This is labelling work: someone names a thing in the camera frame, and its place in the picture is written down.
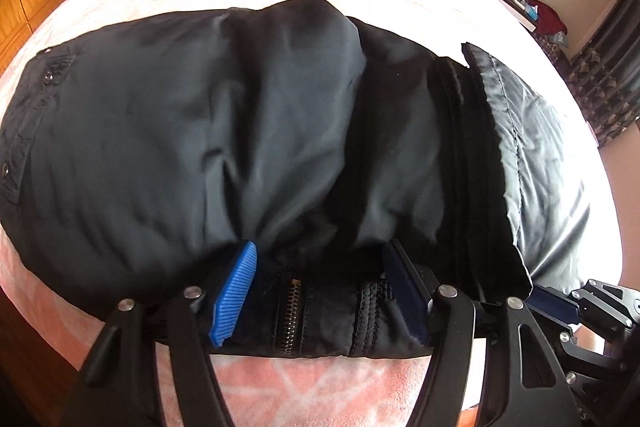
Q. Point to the dark nightstand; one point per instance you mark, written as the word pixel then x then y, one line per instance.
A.
pixel 515 4

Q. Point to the dark red cloth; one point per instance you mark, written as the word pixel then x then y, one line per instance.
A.
pixel 549 17

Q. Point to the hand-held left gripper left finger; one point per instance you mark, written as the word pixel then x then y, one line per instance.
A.
pixel 234 294

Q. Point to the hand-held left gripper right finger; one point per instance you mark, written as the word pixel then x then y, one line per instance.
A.
pixel 406 302

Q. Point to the dark patterned curtain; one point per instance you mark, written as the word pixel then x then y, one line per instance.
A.
pixel 607 72

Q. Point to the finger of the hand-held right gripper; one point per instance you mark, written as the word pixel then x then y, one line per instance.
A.
pixel 550 307

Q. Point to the plaid bag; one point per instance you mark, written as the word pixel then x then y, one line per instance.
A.
pixel 552 47

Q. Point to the black jacket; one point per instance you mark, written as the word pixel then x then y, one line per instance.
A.
pixel 225 132

